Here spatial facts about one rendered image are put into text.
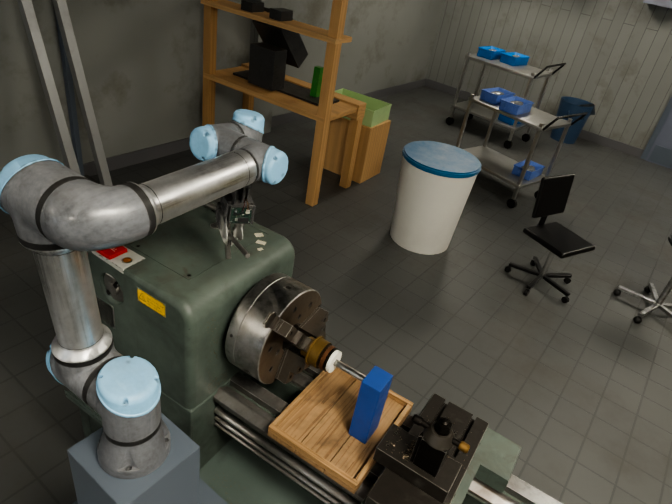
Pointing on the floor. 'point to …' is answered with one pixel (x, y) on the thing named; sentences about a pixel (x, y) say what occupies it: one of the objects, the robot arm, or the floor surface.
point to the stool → (650, 299)
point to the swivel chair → (553, 232)
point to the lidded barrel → (431, 195)
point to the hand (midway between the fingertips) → (228, 239)
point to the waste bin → (571, 114)
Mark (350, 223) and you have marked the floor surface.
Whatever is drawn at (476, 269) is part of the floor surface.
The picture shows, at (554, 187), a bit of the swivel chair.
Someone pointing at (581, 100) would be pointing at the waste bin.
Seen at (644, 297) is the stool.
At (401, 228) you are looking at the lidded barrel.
